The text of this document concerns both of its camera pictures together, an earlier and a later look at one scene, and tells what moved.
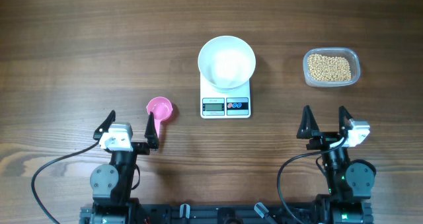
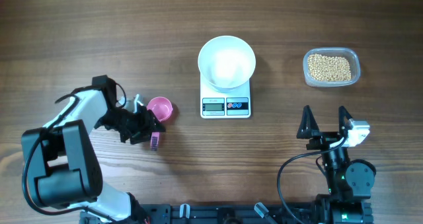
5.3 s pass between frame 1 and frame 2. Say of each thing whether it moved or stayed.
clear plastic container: stayed
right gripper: stayed
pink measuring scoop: stayed
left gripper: moved
